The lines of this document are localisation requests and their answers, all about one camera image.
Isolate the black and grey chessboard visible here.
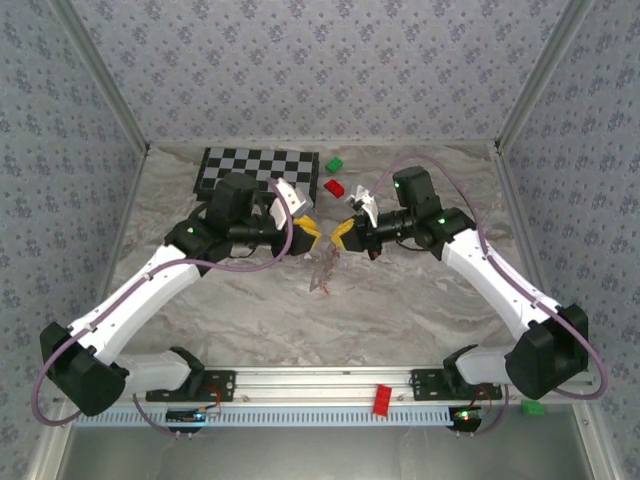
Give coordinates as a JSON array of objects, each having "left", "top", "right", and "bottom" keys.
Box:
[{"left": 193, "top": 146, "right": 320, "bottom": 201}]

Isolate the long red toy brick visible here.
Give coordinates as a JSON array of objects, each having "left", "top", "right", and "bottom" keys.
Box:
[{"left": 372, "top": 383, "right": 395, "bottom": 417}]

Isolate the small circuit board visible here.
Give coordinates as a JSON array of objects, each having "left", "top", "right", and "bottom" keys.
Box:
[
  {"left": 449, "top": 407, "right": 489, "bottom": 426},
  {"left": 164, "top": 407, "right": 209, "bottom": 426}
]

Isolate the aluminium side rail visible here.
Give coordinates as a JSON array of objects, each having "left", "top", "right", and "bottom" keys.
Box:
[
  {"left": 492, "top": 142, "right": 619, "bottom": 480},
  {"left": 99, "top": 144, "right": 151, "bottom": 321}
]

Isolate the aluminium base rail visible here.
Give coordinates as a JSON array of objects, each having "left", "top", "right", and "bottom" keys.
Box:
[{"left": 124, "top": 366, "right": 597, "bottom": 405}]

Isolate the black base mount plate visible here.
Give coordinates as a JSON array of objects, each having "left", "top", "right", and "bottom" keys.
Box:
[
  {"left": 145, "top": 369, "right": 237, "bottom": 404},
  {"left": 410, "top": 368, "right": 504, "bottom": 401}
]

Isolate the slotted pale blue cable duct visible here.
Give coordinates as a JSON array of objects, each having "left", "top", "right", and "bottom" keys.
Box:
[{"left": 97, "top": 403, "right": 457, "bottom": 429}]

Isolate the thin red wire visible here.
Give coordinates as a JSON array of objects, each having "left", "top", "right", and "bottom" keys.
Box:
[
  {"left": 202, "top": 383, "right": 224, "bottom": 417},
  {"left": 472, "top": 387, "right": 503, "bottom": 416}
]

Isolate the aluminium corner post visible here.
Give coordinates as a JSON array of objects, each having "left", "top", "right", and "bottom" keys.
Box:
[
  {"left": 49, "top": 0, "right": 151, "bottom": 154},
  {"left": 494, "top": 0, "right": 596, "bottom": 151}
]

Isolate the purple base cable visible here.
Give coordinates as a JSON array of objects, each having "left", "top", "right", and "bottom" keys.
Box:
[
  {"left": 132, "top": 392, "right": 197, "bottom": 440},
  {"left": 457, "top": 387, "right": 510, "bottom": 439}
]

